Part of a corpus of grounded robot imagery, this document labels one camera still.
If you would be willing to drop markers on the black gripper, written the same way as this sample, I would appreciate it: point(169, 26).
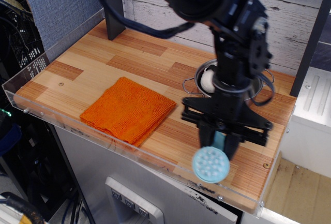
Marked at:
point(226, 112)

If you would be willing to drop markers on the light blue scrub brush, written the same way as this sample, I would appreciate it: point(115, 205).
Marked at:
point(210, 163)

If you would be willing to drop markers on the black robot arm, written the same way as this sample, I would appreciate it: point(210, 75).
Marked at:
point(239, 28)

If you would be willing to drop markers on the stainless steel pot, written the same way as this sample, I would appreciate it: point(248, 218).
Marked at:
point(192, 86)

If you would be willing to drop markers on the white ball with black band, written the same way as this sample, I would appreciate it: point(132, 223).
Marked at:
point(207, 81)

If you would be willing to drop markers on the orange folded cloth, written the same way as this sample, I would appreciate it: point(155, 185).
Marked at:
point(128, 111)

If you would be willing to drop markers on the white block with ridges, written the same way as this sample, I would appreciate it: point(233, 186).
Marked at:
point(313, 101)

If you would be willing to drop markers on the grey cabinet with dispenser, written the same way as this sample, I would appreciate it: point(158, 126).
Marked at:
point(117, 179)

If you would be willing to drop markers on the blue fabric panel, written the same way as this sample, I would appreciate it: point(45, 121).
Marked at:
point(62, 22)

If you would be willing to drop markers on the black perforated crate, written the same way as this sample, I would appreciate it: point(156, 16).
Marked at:
point(21, 45)

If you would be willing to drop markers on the dark grey right post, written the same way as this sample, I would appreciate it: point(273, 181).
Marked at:
point(310, 48)

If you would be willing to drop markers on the dark grey post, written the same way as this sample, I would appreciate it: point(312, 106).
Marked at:
point(114, 28)
point(310, 48)

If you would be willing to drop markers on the dark grey left post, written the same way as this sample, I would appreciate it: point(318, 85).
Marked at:
point(114, 28)

